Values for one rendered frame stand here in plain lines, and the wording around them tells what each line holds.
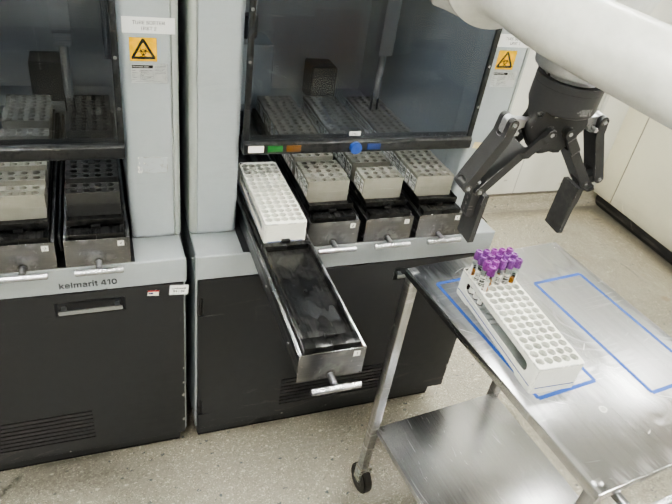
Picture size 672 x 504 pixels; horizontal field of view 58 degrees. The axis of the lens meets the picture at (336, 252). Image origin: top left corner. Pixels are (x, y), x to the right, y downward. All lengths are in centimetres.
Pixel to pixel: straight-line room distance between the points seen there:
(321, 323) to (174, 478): 89
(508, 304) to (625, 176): 251
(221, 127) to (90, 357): 66
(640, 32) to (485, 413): 151
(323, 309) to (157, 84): 58
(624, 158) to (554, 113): 300
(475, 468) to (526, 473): 14
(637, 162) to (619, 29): 318
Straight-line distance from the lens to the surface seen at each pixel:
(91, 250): 142
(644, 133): 361
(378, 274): 166
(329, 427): 206
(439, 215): 163
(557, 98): 69
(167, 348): 164
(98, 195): 143
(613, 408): 123
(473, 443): 178
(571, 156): 77
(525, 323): 122
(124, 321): 156
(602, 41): 47
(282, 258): 135
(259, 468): 195
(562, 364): 116
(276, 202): 144
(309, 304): 124
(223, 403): 184
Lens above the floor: 160
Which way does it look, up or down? 35 degrees down
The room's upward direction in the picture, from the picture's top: 9 degrees clockwise
